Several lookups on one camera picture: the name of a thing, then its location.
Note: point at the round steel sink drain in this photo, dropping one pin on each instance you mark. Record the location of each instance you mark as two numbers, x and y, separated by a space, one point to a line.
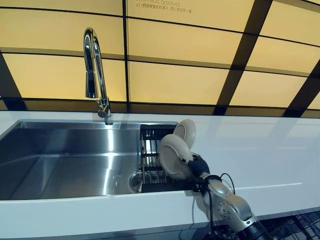
135 182

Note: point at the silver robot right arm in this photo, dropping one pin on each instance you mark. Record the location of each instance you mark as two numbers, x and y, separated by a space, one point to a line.
235 207

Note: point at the chrome gooseneck kitchen faucet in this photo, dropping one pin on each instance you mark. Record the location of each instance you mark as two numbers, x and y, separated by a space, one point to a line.
96 70

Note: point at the black dish drying rack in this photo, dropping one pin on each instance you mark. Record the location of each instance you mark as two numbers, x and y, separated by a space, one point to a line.
150 150

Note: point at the stainless steel sink basin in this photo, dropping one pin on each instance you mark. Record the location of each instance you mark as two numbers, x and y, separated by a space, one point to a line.
62 160

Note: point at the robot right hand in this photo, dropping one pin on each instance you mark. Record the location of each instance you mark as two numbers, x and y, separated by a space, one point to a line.
198 166

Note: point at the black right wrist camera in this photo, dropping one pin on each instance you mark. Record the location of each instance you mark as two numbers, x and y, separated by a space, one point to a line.
198 188

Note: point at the cream round plate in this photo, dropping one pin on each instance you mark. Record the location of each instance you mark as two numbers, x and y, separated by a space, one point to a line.
172 157
186 130

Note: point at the white cabinet door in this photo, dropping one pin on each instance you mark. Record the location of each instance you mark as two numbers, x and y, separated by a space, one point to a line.
190 235

